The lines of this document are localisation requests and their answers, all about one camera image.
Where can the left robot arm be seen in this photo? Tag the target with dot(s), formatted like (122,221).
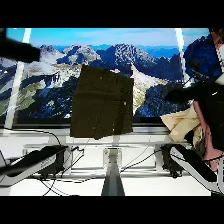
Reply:
(31,161)

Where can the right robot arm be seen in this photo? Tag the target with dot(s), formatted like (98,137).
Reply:
(195,164)

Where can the dark brown garment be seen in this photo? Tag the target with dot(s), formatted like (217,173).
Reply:
(101,101)

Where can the cream garment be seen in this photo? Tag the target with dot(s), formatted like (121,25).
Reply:
(181,123)

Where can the blue garment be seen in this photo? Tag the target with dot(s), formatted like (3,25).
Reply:
(200,56)

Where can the black garment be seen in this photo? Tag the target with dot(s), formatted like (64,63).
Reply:
(216,121)

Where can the pink garment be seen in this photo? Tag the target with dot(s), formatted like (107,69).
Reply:
(212,148)

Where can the silver frame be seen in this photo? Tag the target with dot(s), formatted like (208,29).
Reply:
(112,181)

